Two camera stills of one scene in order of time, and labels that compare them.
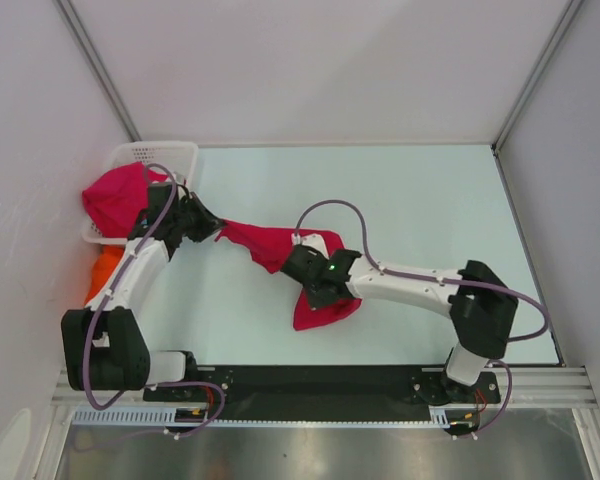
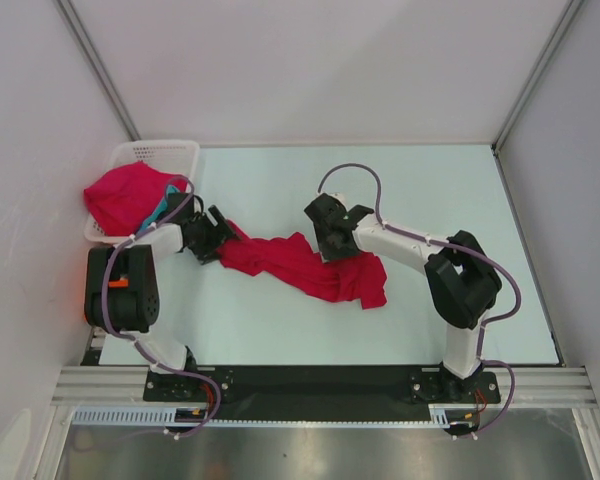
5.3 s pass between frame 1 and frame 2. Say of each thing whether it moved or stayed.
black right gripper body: moved
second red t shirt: stayed
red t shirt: moved
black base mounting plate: stayed
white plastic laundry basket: stayed
